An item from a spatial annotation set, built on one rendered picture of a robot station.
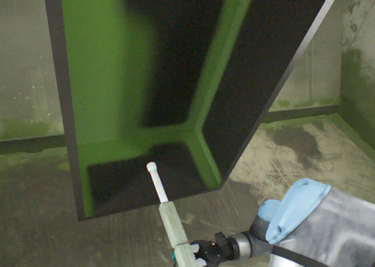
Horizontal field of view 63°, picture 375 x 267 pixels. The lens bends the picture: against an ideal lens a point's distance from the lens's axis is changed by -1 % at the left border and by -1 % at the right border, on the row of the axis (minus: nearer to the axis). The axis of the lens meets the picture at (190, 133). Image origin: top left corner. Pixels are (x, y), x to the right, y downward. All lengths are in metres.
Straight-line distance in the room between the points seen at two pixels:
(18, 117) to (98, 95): 0.90
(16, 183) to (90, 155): 0.69
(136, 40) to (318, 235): 0.83
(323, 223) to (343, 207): 0.04
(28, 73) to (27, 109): 0.21
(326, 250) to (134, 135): 1.12
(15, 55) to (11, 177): 0.69
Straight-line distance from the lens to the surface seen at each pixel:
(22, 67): 2.02
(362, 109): 2.82
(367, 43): 2.79
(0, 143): 2.08
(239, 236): 1.10
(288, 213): 0.47
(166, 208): 1.03
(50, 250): 1.70
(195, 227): 1.75
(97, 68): 1.12
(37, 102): 2.01
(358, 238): 0.49
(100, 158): 1.39
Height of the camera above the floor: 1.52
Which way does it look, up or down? 41 degrees down
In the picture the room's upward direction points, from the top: 12 degrees clockwise
